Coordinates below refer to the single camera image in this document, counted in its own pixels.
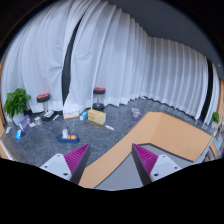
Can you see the green plant right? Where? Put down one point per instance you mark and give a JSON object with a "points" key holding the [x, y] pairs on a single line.
{"points": [[215, 118]]}

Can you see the purple cup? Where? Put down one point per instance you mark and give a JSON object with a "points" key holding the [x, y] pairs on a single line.
{"points": [[135, 112]]}

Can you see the red stool on left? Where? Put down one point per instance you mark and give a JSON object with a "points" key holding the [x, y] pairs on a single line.
{"points": [[44, 98]]}

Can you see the white and orange box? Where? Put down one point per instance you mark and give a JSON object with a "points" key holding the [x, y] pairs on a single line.
{"points": [[70, 114]]}

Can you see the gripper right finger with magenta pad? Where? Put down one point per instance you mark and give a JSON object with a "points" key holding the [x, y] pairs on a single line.
{"points": [[152, 167]]}

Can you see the blue bottle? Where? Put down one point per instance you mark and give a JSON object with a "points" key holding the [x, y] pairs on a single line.
{"points": [[19, 134]]}

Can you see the green potted plant left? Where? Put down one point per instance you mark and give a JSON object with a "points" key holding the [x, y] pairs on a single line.
{"points": [[16, 105]]}

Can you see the white charger with orange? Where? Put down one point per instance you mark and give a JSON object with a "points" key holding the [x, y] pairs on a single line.
{"points": [[65, 133]]}

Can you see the small blue and white box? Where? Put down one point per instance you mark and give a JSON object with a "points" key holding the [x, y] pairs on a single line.
{"points": [[83, 116]]}

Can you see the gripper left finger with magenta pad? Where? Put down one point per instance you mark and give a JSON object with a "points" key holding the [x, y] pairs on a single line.
{"points": [[69, 166]]}

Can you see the blue power strip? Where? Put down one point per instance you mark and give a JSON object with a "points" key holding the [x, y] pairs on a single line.
{"points": [[69, 139]]}

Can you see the white tube on floor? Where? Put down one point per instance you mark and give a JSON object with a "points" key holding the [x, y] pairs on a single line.
{"points": [[109, 127]]}

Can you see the purple box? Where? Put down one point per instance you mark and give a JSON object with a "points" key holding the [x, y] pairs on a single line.
{"points": [[24, 123]]}

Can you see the white curtain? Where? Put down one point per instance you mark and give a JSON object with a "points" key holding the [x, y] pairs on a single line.
{"points": [[141, 48]]}

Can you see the yellow cardboard box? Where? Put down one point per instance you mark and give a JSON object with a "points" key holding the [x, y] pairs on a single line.
{"points": [[97, 116]]}

